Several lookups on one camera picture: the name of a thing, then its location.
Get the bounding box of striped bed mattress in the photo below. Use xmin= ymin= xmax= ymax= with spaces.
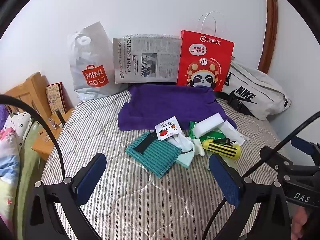
xmin=41 ymin=87 xmax=297 ymax=240

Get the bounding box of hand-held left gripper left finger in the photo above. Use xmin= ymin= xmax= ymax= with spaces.
xmin=25 ymin=153 xmax=107 ymax=240

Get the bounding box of wooden headboard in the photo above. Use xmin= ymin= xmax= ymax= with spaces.
xmin=4 ymin=72 xmax=52 ymax=117

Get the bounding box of red paper bag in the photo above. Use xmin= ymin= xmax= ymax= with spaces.
xmin=176 ymin=11 xmax=235 ymax=92

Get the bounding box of green wet wipes packet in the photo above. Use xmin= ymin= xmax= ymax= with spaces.
xmin=189 ymin=121 xmax=227 ymax=142

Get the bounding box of black cable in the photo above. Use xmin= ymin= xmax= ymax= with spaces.
xmin=0 ymin=94 xmax=67 ymax=180
xmin=204 ymin=112 xmax=320 ymax=240

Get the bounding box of light green cloth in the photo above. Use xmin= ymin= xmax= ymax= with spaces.
xmin=174 ymin=148 xmax=196 ymax=168

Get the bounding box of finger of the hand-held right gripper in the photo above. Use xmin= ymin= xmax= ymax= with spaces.
xmin=259 ymin=146 xmax=295 ymax=180
xmin=291 ymin=135 xmax=320 ymax=157

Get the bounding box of pink floral blanket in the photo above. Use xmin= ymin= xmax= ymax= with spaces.
xmin=0 ymin=127 xmax=21 ymax=240

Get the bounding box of white glove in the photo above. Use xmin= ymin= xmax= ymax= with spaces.
xmin=167 ymin=134 xmax=205 ymax=156

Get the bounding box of white plastic shopping bag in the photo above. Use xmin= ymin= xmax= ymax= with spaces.
xmin=68 ymin=21 xmax=128 ymax=102

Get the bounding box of patterned book box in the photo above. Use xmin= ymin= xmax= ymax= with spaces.
xmin=45 ymin=82 xmax=67 ymax=115

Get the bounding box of teal ribbed cloth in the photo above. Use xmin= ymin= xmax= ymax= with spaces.
xmin=125 ymin=131 xmax=182 ymax=179

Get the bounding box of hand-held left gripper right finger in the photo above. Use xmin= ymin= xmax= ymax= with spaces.
xmin=208 ymin=153 xmax=292 ymax=240

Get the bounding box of yellow black striped pouch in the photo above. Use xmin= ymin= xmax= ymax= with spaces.
xmin=202 ymin=139 xmax=242 ymax=160

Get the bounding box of white foam sponge block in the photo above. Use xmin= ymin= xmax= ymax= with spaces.
xmin=193 ymin=112 xmax=225 ymax=138

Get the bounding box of person's right hand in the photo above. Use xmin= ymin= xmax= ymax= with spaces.
xmin=292 ymin=208 xmax=313 ymax=233

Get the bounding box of white tomato print sachet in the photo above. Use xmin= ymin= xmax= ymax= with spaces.
xmin=154 ymin=116 xmax=182 ymax=140

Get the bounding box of white dotted pillow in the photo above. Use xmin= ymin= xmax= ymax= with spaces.
xmin=2 ymin=111 xmax=35 ymax=152

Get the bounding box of purple towel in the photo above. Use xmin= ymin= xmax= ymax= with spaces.
xmin=117 ymin=84 xmax=237 ymax=132

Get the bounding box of green blanket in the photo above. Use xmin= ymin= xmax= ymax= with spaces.
xmin=14 ymin=120 xmax=49 ymax=232

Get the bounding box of black tube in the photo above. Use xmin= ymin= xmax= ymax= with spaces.
xmin=56 ymin=111 xmax=66 ymax=128

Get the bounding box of white waist bag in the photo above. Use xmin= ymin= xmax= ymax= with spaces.
xmin=215 ymin=56 xmax=292 ymax=121

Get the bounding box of folded newspaper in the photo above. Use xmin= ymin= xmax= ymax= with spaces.
xmin=112 ymin=34 xmax=183 ymax=85

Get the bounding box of wooden door frame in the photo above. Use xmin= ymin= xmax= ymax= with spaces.
xmin=257 ymin=0 xmax=279 ymax=75

